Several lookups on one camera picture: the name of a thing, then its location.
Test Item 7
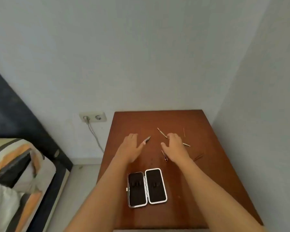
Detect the person's right hand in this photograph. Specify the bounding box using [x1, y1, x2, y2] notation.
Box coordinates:
[161, 133, 191, 164]

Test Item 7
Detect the person's left hand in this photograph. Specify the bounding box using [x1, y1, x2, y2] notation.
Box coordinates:
[115, 133, 145, 164]

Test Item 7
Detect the person's left forearm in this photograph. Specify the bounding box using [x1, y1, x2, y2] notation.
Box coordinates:
[64, 156, 133, 232]

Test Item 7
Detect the person's right forearm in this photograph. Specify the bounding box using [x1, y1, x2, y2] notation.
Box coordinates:
[175, 156, 268, 232]

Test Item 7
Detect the open black manicure case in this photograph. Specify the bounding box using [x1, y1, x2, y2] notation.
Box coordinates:
[126, 168, 168, 209]

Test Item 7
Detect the white grey pillow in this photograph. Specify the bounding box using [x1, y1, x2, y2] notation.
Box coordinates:
[0, 183, 25, 232]

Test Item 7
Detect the grey power cable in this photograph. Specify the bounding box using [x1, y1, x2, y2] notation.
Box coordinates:
[87, 122, 105, 154]

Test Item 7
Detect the white double wall socket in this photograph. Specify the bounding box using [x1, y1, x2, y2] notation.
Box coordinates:
[79, 111, 107, 123]

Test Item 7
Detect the dark blue bed frame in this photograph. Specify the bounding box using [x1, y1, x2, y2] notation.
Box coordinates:
[0, 62, 74, 232]

